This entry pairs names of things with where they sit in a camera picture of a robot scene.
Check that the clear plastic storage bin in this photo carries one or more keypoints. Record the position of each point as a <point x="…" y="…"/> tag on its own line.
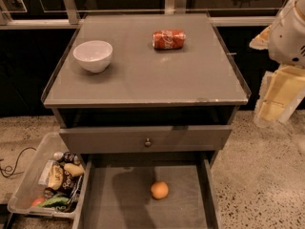
<point x="30" y="189"/>

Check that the brass drawer knob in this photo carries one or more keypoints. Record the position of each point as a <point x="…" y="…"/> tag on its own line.
<point x="147" y="142"/>

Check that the open grey middle drawer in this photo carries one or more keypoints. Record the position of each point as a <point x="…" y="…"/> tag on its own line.
<point x="118" y="194"/>

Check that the brown snack bag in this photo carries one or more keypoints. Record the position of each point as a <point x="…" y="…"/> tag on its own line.
<point x="68" y="184"/>

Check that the orange fruit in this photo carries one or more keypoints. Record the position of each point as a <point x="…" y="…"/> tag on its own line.
<point x="159" y="190"/>

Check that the yellow chip bag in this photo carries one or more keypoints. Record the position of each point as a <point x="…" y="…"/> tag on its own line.
<point x="55" y="177"/>

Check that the green snack packet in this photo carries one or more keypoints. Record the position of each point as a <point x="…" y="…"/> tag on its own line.
<point x="54" y="202"/>

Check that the white ceramic bowl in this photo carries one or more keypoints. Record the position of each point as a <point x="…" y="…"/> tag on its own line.
<point x="94" y="56"/>

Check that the red cola can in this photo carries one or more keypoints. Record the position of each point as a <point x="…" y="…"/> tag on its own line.
<point x="168" y="39"/>

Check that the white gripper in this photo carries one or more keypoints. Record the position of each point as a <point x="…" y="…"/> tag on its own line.
<point x="288" y="39"/>

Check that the metal railing frame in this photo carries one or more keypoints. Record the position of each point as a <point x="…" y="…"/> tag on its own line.
<point x="74" y="10"/>

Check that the grey drawer cabinet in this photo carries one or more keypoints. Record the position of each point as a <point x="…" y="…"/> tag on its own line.
<point x="198" y="84"/>

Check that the grey top drawer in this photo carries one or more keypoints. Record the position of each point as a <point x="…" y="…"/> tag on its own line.
<point x="111" y="140"/>

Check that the dark soda can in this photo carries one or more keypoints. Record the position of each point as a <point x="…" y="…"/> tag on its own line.
<point x="66" y="157"/>

